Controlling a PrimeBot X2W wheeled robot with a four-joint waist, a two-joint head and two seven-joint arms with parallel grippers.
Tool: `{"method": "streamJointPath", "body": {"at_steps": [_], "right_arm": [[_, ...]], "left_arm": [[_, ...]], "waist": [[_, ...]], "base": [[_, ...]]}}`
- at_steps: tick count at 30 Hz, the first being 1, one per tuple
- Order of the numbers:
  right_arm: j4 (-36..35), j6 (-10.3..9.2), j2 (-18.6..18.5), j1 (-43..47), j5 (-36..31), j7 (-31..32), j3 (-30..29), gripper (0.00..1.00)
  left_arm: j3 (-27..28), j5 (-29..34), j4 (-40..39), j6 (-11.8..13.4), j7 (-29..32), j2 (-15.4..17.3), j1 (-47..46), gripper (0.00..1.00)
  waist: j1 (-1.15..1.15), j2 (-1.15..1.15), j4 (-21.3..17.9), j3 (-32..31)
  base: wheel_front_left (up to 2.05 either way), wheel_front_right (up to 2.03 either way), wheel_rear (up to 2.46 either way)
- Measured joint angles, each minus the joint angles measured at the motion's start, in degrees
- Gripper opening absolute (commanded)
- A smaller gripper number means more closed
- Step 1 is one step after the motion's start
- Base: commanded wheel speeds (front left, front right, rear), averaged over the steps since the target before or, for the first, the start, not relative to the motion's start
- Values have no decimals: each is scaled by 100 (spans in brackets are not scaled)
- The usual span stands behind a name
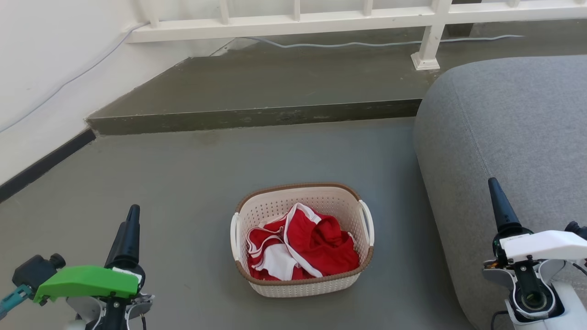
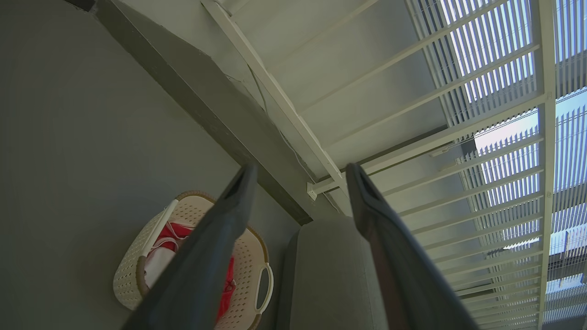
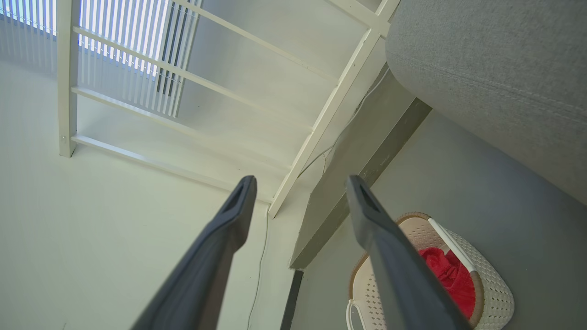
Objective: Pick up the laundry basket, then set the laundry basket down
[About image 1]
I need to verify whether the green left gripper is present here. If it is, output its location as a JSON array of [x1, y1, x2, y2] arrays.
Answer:
[[34, 204, 155, 330]]

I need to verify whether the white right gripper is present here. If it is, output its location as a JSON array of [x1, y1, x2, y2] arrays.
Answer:
[[482, 177, 587, 294]]

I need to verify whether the cream plastic laundry basket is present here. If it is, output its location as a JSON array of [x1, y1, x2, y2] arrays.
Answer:
[[230, 182, 375, 298]]

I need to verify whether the grey fabric sofa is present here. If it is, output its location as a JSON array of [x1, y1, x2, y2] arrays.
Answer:
[[414, 55, 587, 330]]

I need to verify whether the red and white garment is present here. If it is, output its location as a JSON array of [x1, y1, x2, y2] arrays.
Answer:
[[246, 203, 360, 281]]

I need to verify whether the white wooden railing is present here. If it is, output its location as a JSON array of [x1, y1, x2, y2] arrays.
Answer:
[[126, 0, 587, 71]]

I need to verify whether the light grey cable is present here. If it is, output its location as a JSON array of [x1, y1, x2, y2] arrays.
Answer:
[[0, 22, 150, 133], [243, 34, 525, 49]]

